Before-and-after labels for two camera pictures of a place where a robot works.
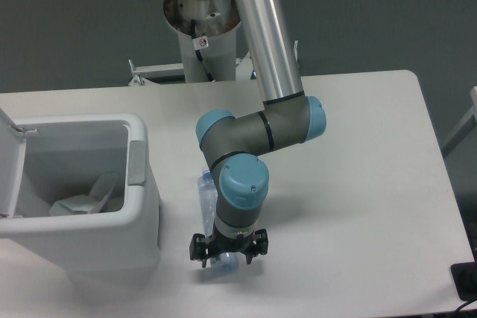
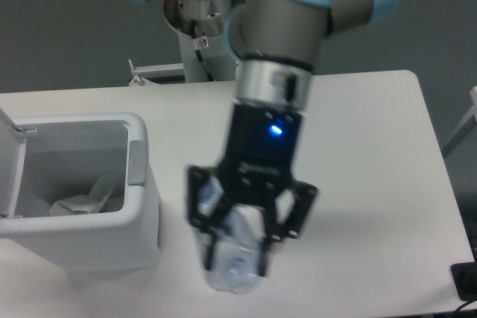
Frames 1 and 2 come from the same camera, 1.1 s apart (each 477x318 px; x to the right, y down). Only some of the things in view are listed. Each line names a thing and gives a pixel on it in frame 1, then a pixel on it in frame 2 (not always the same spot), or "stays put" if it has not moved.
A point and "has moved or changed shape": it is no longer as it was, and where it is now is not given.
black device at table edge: [464, 276] stays put
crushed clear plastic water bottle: [208, 201] has moved or changed shape
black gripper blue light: [251, 246] to [256, 170]
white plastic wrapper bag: [86, 204] stays put
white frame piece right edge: [466, 126] stays put
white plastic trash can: [45, 159] stays put
